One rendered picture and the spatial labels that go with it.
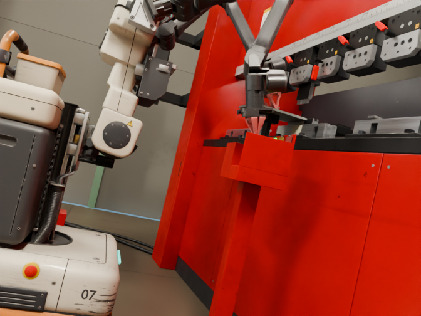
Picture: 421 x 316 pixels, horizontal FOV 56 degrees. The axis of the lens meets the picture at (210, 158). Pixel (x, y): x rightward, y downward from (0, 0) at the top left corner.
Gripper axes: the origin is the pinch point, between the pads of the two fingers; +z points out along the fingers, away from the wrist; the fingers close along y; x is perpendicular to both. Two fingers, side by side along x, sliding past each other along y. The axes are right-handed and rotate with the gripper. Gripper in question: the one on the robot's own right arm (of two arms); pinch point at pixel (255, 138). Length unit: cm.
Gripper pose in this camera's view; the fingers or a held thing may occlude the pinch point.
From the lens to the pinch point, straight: 124.8
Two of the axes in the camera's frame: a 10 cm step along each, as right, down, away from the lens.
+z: 0.2, 10.0, 0.1
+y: 9.8, -0.2, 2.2
